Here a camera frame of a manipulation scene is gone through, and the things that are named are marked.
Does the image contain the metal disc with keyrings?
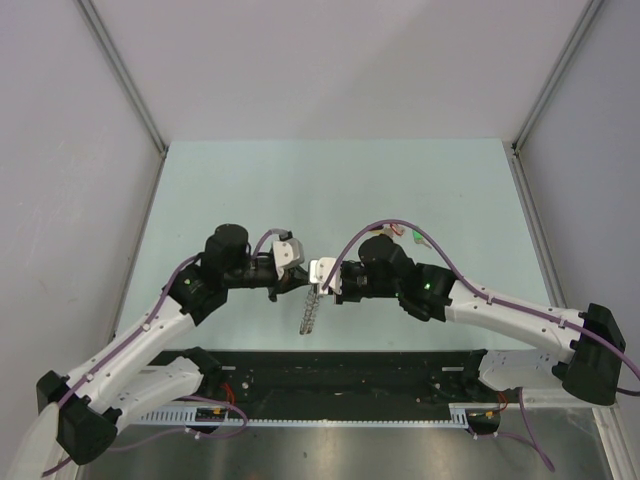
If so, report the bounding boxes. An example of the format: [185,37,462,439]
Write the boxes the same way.
[299,285,320,336]

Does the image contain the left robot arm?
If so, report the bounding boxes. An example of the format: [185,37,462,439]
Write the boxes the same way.
[36,224,306,465]

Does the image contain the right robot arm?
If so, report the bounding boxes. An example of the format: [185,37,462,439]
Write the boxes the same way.
[322,235,626,406]

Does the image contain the red key tag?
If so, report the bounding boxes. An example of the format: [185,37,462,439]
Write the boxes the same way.
[382,224,405,238]

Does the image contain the green key tag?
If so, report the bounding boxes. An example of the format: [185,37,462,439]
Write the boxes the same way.
[412,230,432,249]

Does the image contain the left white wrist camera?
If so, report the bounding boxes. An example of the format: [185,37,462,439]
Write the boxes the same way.
[272,238,304,280]

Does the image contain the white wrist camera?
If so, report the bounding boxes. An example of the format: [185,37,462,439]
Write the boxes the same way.
[272,238,304,280]
[308,257,342,296]

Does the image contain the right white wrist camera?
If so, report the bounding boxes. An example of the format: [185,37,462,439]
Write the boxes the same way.
[308,257,342,296]

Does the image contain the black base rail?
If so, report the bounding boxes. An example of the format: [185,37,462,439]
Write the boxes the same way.
[102,348,586,406]

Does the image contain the white cable duct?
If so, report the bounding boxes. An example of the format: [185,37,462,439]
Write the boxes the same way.
[133,404,469,429]

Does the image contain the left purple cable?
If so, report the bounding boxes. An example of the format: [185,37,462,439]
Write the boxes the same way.
[40,227,294,477]

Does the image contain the aluminium frame crossbar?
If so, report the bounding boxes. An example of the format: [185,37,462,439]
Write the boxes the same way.
[515,388,602,409]

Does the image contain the left aluminium corner post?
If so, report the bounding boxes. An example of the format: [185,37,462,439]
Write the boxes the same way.
[74,0,169,159]

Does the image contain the aluminium corner post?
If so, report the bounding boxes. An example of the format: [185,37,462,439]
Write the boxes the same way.
[74,0,169,159]
[510,0,607,151]

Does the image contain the right aluminium corner post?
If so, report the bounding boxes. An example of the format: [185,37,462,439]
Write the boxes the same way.
[510,0,607,151]

